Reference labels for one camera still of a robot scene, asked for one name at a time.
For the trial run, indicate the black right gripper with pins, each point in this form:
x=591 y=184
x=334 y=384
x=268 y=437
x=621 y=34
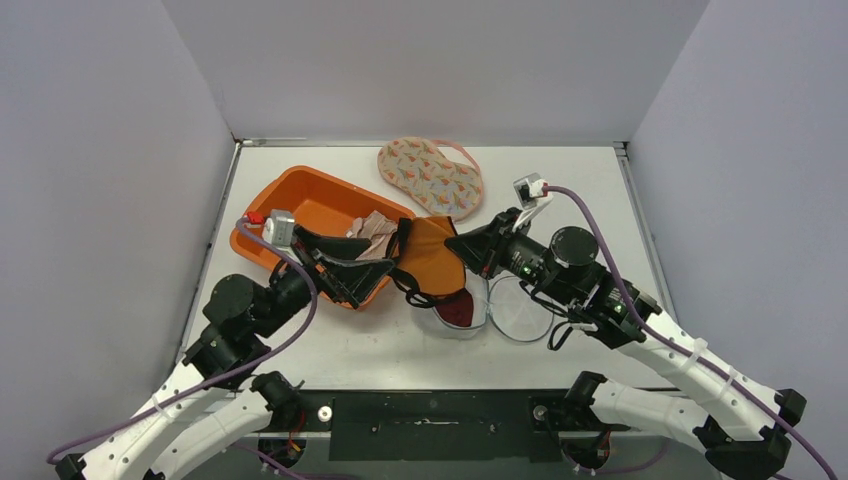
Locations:
x=495 y=240

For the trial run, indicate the dark red bra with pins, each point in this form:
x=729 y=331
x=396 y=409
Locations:
x=456 y=310

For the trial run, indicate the floral padded bra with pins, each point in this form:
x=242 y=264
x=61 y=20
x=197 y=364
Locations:
x=439 y=175

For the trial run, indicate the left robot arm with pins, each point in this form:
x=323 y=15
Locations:
x=212 y=397

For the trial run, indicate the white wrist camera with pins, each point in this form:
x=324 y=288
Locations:
x=532 y=198
x=278 y=228

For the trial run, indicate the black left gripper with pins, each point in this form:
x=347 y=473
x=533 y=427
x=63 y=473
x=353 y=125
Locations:
x=355 y=279

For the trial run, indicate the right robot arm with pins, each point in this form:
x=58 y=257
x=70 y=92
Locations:
x=739 y=426

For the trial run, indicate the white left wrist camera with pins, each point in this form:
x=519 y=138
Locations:
x=278 y=228

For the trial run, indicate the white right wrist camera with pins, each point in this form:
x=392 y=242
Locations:
x=532 y=198

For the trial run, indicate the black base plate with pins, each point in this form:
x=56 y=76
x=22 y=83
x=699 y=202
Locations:
x=438 y=425

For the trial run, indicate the beige crumpled garment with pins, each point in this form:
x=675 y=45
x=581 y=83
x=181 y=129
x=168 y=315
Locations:
x=377 y=229

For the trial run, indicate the orange plastic tub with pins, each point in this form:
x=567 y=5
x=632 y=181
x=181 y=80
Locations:
x=319 y=202

